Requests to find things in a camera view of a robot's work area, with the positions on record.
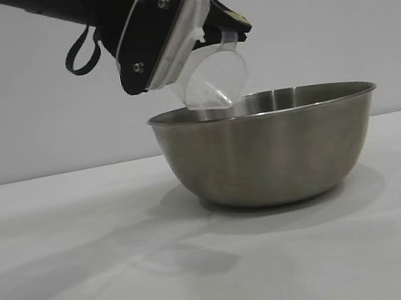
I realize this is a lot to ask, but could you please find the stainless steel mixing bowl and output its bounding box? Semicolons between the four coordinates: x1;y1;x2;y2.
145;71;395;226

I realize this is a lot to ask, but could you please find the clear plastic measuring cup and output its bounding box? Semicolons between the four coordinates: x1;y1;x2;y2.
161;28;256;119

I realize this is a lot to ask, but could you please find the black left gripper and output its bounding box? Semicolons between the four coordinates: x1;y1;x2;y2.
83;0;256;68

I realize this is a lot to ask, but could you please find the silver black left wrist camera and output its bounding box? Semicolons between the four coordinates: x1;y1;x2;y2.
103;0;225;99

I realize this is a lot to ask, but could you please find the looped black left gripper cable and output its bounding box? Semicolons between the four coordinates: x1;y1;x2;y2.
60;23;105;79

